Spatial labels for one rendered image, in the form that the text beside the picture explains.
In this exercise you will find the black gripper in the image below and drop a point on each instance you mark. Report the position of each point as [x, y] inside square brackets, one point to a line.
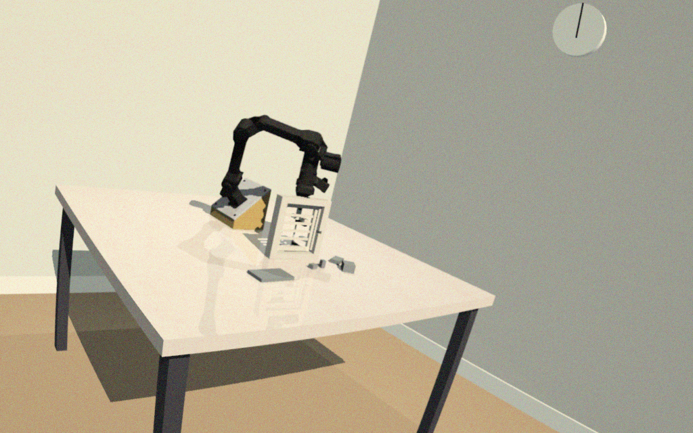
[303, 187]

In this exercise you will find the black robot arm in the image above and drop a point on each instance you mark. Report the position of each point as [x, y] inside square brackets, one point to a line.
[308, 141]

